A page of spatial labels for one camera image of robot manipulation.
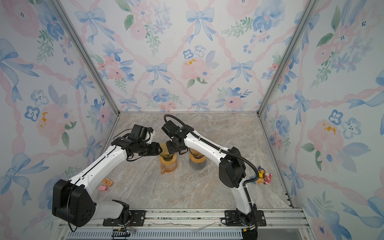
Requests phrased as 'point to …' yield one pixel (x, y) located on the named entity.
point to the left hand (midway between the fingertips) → (159, 149)
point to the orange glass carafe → (165, 168)
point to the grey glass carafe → (196, 165)
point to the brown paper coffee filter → (195, 152)
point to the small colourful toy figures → (264, 177)
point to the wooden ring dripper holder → (197, 160)
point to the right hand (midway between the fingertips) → (173, 147)
